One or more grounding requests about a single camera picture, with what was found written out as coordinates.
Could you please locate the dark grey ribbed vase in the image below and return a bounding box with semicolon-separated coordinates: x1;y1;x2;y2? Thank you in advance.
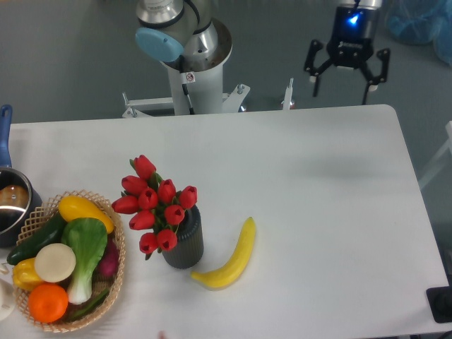
162;206;204;269

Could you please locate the woven wicker basket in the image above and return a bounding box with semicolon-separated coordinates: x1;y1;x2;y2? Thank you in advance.
13;190;126;333

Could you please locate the purple sweet potato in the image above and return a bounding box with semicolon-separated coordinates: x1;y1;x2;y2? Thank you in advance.
97;238;119;278

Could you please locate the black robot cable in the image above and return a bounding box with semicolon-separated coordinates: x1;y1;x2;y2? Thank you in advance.
178;54;196;116

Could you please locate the white round onion slice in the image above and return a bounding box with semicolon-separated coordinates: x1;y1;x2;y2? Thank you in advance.
35;243;76;283

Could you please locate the blue plastic bag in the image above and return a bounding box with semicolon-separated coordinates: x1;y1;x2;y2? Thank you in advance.
385;1;451;66

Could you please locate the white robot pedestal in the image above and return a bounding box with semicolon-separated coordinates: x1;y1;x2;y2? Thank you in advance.
122;66;251;118

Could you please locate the white ceramic object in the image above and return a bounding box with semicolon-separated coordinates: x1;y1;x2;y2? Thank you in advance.
0;263;16;321

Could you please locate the green bok choy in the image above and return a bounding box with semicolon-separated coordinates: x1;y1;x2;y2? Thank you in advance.
61;218;107;305

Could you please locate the green chili pepper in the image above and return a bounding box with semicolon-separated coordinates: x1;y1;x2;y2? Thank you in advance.
66;289;109;322

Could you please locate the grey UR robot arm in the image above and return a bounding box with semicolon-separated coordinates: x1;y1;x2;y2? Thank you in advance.
135;1;391;114

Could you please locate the red tulip bouquet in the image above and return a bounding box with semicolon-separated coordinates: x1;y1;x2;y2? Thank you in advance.
112;155;198;260

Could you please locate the yellow plastic banana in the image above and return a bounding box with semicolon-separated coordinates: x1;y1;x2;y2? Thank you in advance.
190;217;256;290

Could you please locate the white frame at right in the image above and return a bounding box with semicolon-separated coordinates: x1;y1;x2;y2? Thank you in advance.
418;121;451;190

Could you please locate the orange fruit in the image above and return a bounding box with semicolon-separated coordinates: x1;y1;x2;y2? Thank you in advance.
28;283;69;323

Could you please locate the yellow bell pepper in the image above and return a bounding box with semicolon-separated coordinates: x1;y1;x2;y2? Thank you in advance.
13;258;44;291

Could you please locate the black device at table edge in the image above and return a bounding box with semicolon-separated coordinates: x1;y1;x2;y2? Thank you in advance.
426;286;451;323

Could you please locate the dark green cucumber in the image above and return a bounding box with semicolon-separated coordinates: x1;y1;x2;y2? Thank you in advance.
6;213;67;266

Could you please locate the yellow squash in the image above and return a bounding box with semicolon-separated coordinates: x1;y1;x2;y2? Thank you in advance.
58;196;114;234

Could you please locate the blue-handled saucepan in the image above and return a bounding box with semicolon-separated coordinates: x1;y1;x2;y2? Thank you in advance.
1;105;42;248

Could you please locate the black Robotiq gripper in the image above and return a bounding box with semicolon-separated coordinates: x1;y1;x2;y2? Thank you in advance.
304;6;391;105

